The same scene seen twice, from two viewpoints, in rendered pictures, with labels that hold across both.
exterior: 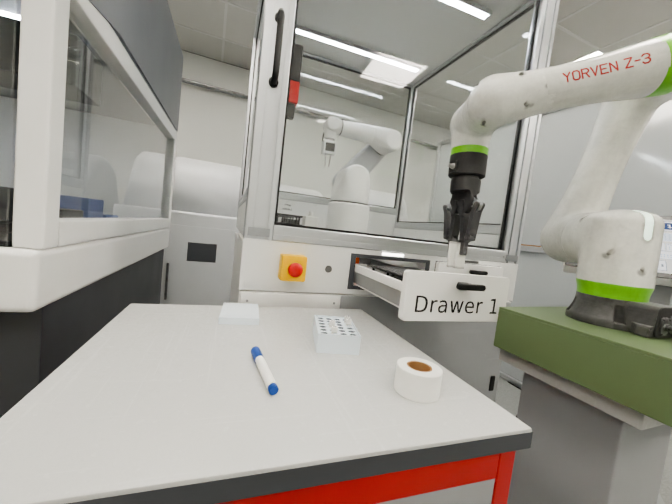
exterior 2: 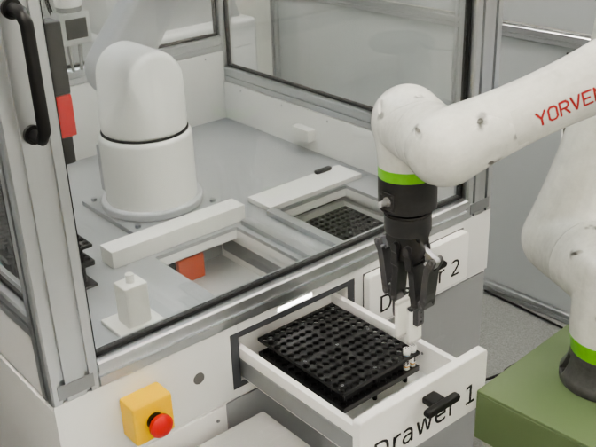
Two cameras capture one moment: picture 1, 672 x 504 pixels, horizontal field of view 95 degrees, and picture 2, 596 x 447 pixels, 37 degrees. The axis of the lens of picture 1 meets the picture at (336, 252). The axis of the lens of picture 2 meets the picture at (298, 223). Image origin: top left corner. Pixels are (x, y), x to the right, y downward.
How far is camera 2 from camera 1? 0.85 m
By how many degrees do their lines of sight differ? 29
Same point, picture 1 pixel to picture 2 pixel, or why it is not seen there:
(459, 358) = not seen: hidden behind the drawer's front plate
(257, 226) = (71, 380)
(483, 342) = (449, 349)
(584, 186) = (576, 173)
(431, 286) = (390, 423)
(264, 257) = (95, 417)
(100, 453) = not seen: outside the picture
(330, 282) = (206, 395)
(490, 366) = not seen: hidden behind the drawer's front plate
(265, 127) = (40, 219)
